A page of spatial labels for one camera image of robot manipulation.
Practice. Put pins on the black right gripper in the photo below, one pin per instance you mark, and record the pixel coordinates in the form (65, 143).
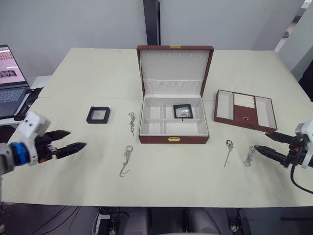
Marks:
(297, 150)

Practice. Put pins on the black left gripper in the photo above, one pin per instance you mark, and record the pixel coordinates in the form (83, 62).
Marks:
(45, 149)

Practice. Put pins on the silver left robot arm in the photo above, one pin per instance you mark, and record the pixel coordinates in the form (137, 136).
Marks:
(6, 156)

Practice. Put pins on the black square display case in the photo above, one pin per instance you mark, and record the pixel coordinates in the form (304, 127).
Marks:
(183, 111)
(98, 115)

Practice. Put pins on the brown jewelry tray white compartments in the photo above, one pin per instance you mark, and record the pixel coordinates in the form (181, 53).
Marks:
(244, 115)

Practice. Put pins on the brown jewelry box white lining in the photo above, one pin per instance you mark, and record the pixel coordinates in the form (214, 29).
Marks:
(173, 73)

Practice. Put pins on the black laptop stand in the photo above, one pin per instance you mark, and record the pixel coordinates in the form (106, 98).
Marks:
(29, 98)

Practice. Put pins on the black chair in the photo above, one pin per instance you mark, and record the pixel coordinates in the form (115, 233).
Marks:
(306, 83)

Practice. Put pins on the open laptop computer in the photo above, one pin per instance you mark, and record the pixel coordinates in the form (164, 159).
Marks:
(9, 98)

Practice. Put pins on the black table leg with caster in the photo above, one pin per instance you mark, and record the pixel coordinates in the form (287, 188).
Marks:
(238, 221)

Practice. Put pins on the black vertical pillar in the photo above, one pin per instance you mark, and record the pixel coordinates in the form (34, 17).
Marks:
(151, 22)

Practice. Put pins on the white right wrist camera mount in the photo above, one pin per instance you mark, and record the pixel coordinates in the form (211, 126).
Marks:
(303, 128)

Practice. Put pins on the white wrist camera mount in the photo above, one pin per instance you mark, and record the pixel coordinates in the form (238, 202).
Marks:
(33, 124)
(303, 128)

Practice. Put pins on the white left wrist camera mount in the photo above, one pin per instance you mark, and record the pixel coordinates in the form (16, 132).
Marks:
(33, 124)

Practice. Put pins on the grey metal frame post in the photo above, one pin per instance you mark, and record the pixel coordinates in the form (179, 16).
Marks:
(287, 34)

